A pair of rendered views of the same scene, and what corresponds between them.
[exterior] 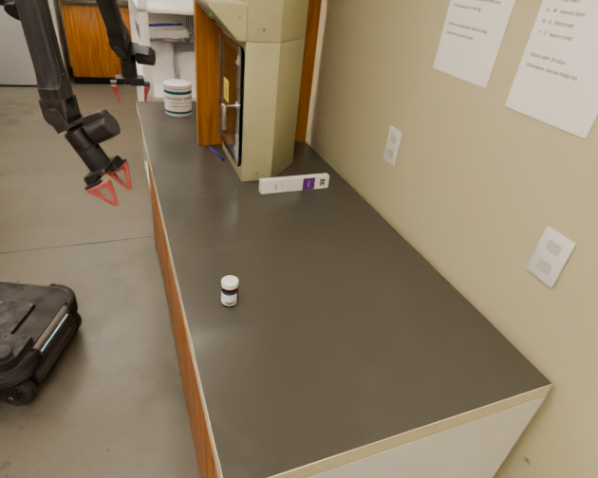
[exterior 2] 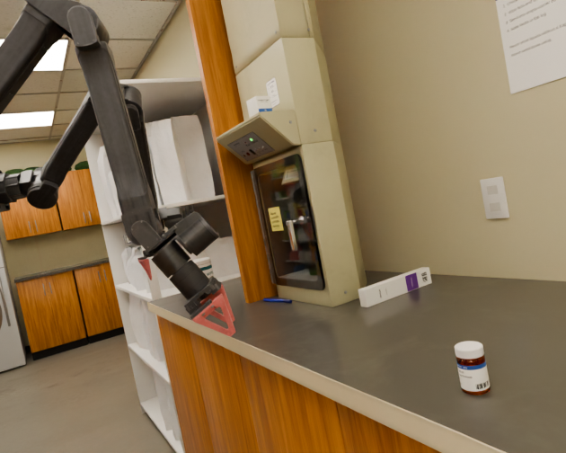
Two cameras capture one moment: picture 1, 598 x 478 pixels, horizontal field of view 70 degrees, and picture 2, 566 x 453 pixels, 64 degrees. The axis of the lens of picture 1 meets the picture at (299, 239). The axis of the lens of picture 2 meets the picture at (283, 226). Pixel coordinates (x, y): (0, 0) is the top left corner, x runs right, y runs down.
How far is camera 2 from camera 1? 0.57 m
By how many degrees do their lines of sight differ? 30
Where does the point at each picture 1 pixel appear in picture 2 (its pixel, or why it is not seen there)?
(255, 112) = (327, 217)
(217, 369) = not seen: outside the picture
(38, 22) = (121, 121)
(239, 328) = (535, 407)
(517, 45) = not seen: outside the picture
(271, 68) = (331, 167)
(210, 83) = (248, 229)
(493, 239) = not seen: outside the picture
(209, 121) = (255, 271)
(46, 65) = (130, 169)
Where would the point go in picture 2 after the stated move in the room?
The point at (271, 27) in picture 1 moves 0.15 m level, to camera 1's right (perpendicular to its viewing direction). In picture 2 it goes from (321, 127) to (371, 118)
